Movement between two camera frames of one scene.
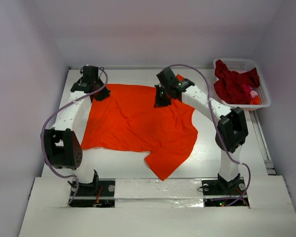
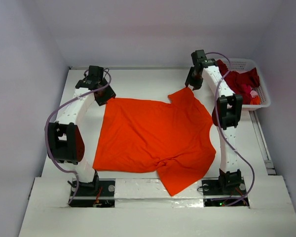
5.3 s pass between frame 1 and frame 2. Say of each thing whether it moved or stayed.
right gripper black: moved
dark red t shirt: stayed
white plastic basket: stayed
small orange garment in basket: stayed
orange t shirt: moved
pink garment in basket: stayed
